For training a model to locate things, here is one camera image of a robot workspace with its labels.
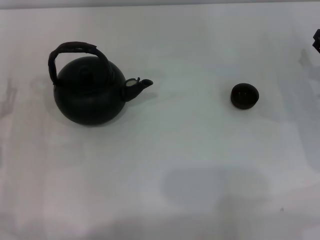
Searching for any black round teapot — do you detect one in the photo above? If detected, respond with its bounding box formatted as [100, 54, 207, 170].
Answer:
[48, 41, 154, 127]

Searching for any small dark teacup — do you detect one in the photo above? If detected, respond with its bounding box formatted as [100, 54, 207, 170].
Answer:
[230, 82, 260, 110]

